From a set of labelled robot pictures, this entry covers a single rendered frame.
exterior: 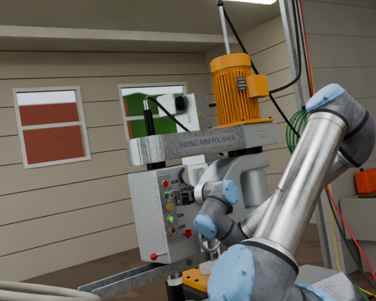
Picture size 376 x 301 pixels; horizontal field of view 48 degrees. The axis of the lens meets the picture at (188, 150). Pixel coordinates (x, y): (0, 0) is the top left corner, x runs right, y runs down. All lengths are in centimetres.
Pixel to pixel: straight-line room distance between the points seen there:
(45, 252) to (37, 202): 89
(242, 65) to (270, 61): 629
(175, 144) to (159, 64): 755
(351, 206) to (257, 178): 280
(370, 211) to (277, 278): 402
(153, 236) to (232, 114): 85
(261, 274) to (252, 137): 144
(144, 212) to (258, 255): 103
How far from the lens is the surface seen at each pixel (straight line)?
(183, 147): 195
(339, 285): 245
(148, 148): 186
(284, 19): 492
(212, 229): 147
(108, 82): 873
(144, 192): 191
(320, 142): 118
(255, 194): 237
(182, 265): 200
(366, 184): 531
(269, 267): 97
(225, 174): 217
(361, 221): 504
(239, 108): 236
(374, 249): 522
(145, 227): 196
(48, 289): 190
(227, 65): 238
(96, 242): 835
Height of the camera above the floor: 162
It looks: 1 degrees up
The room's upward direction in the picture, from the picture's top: 9 degrees counter-clockwise
